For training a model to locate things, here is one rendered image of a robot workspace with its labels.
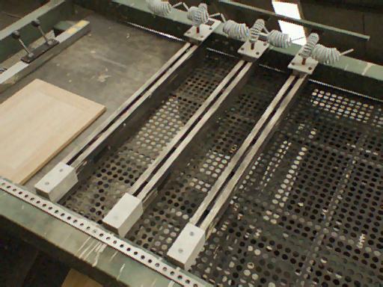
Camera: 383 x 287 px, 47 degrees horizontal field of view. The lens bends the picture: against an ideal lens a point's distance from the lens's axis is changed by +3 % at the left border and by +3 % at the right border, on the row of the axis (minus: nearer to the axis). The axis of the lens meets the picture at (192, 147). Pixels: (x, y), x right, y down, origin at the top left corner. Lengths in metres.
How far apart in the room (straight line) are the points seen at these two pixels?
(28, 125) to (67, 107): 0.17
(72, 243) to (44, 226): 0.12
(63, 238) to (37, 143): 0.48
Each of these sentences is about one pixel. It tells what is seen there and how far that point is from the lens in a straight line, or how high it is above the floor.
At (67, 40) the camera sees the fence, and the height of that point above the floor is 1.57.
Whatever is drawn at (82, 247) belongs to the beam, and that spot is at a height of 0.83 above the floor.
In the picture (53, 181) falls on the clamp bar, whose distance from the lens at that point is 1.52.
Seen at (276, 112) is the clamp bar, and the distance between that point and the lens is 1.72.
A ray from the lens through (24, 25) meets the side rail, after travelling 2.40.
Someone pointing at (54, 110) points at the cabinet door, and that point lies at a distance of 1.87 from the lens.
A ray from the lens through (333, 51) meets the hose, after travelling 1.84.
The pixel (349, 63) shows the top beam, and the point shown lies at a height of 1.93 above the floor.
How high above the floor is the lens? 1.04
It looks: 9 degrees up
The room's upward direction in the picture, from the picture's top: 26 degrees clockwise
